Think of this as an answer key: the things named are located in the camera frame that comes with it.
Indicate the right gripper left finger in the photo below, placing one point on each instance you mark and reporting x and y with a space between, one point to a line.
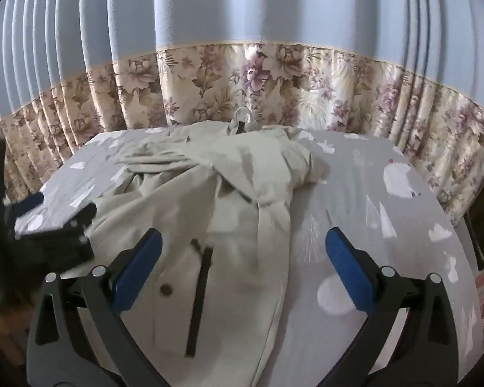
59 352

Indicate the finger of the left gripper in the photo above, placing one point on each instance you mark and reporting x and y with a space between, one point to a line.
83 218
18 209

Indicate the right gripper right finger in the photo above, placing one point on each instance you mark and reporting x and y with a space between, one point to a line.
427 351

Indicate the beige trench coat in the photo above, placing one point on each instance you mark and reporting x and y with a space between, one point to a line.
210 309

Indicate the white clothes hanger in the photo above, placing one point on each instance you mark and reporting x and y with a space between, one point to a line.
242 121

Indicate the grey patterned bed sheet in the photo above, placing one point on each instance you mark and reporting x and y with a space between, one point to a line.
368 189

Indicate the blue floral curtain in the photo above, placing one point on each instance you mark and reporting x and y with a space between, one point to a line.
411 71

